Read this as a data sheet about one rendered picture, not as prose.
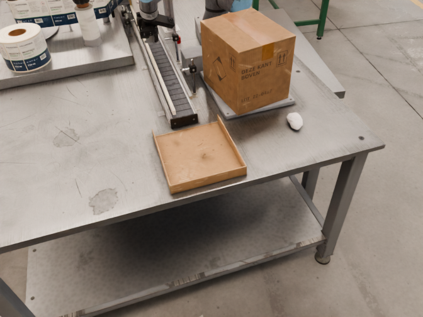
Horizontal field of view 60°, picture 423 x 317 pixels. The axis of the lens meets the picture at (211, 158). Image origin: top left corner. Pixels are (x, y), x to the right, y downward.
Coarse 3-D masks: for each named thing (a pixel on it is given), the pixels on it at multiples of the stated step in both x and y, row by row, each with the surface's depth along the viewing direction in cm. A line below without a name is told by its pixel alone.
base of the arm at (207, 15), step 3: (207, 9) 183; (210, 9) 181; (213, 9) 181; (222, 9) 181; (207, 12) 184; (210, 12) 182; (213, 12) 182; (216, 12) 181; (219, 12) 182; (222, 12) 182; (225, 12) 184; (204, 15) 187; (207, 15) 184; (210, 15) 183; (213, 15) 183; (216, 15) 182; (219, 15) 183; (204, 18) 187; (207, 18) 185
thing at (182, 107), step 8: (136, 24) 199; (152, 48) 178; (160, 48) 178; (160, 56) 173; (152, 64) 167; (160, 64) 167; (168, 64) 167; (160, 72) 162; (168, 72) 162; (168, 80) 157; (176, 80) 157; (168, 88) 153; (176, 88) 152; (176, 96) 148; (184, 96) 148; (168, 104) 144; (176, 104) 144; (184, 104) 144; (176, 112) 140; (184, 112) 140; (192, 112) 140
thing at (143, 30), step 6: (138, 12) 153; (138, 18) 152; (156, 18) 153; (138, 24) 157; (144, 24) 156; (150, 24) 157; (144, 30) 157; (150, 30) 158; (156, 30) 159; (144, 36) 161
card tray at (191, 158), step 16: (192, 128) 140; (208, 128) 140; (224, 128) 135; (160, 144) 134; (176, 144) 134; (192, 144) 134; (208, 144) 133; (224, 144) 133; (176, 160) 128; (192, 160) 128; (208, 160) 127; (224, 160) 127; (240, 160) 124; (176, 176) 122; (192, 176) 122; (208, 176) 117; (224, 176) 119; (176, 192) 118
